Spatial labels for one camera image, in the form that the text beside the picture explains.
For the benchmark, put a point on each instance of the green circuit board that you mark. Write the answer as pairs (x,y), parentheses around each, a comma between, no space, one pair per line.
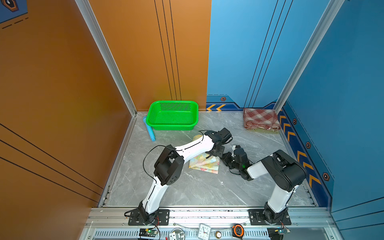
(148,234)

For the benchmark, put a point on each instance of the white square clock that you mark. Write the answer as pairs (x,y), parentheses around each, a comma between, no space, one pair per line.
(204,232)

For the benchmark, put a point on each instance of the light blue tube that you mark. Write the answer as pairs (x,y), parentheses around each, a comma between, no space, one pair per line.
(149,129)

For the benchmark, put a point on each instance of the red plaid skirt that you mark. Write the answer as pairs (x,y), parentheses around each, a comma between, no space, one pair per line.
(264,119)

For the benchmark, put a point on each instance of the cream yellow cloth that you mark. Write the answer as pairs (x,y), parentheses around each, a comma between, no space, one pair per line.
(205,162)

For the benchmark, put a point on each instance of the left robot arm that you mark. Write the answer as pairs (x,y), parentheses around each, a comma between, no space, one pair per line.
(170,163)

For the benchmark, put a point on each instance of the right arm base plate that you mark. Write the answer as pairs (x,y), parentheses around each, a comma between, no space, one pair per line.
(260,217)

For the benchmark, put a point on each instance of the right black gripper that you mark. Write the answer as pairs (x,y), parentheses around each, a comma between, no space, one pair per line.
(226,157)

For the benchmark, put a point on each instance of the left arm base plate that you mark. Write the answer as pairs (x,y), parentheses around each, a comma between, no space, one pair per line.
(159,218)

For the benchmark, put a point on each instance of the white power plug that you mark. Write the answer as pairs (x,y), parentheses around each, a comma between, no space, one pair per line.
(177,234)

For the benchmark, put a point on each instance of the green plastic basket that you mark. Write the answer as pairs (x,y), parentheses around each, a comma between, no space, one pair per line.
(173,115)

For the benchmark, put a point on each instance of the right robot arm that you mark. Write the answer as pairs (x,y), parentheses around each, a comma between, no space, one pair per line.
(287,174)

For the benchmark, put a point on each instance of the olive green skirt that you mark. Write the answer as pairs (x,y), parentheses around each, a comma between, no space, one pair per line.
(269,131)

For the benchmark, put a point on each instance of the right small circuit board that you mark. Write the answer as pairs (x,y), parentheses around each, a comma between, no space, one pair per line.
(282,231)

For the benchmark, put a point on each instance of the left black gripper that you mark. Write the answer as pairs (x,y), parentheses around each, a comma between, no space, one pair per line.
(222,151)

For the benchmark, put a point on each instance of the orange black tape measure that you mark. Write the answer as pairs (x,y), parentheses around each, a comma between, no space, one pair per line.
(238,231)

